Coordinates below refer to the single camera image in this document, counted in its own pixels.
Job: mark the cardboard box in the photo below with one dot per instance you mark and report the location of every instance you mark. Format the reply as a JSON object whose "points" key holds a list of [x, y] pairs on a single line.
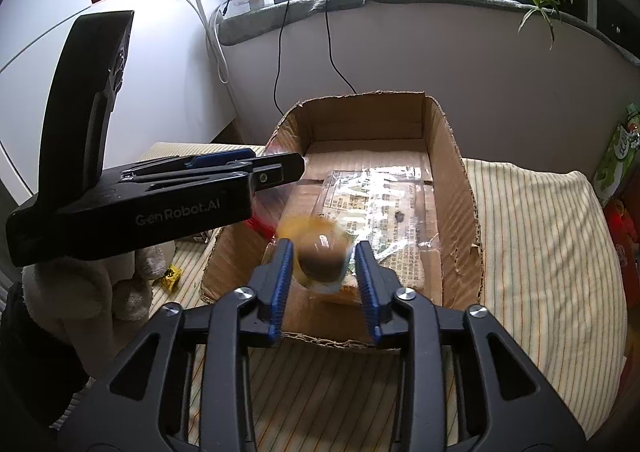
{"points": [[360, 132]]}

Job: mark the red snack packet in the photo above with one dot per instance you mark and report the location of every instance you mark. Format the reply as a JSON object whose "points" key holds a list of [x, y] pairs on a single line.
{"points": [[263, 221]]}

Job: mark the yellow round pastry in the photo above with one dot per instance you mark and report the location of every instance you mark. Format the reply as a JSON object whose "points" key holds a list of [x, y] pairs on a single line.
{"points": [[320, 252]]}

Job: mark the clear printed plastic packet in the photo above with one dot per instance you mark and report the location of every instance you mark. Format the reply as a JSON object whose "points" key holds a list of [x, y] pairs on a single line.
{"points": [[390, 212]]}

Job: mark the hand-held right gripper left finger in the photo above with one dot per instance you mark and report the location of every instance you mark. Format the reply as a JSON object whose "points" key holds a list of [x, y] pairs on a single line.
{"points": [[280, 282]]}

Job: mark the small yellow candy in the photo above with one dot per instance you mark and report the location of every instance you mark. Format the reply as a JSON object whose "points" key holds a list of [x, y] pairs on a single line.
{"points": [[171, 278]]}

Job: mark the red snack bag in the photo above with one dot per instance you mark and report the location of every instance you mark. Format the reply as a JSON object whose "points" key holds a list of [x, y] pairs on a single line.
{"points": [[625, 237]]}

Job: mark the person's left hand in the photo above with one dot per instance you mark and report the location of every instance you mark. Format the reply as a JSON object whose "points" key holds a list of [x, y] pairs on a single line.
{"points": [[75, 302]]}

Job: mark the green snack bag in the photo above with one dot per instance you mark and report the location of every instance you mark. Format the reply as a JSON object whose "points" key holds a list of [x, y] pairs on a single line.
{"points": [[620, 157]]}

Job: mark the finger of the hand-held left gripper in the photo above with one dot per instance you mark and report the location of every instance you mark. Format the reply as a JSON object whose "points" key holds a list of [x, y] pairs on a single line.
{"points": [[225, 158], [275, 171]]}

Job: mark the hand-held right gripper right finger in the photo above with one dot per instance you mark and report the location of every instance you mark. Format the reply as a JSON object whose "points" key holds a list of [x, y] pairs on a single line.
{"points": [[365, 282]]}

